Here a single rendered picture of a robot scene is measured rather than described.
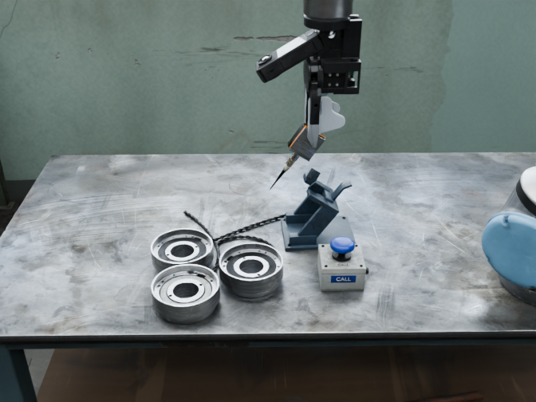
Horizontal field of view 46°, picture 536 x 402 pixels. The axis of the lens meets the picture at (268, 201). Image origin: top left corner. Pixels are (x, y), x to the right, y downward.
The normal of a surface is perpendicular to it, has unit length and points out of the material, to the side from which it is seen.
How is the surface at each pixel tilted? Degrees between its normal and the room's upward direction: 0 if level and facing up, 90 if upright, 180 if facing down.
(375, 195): 0
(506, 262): 97
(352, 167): 0
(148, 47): 90
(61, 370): 0
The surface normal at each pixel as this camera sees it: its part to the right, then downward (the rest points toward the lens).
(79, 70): 0.01, 0.51
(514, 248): -0.67, 0.48
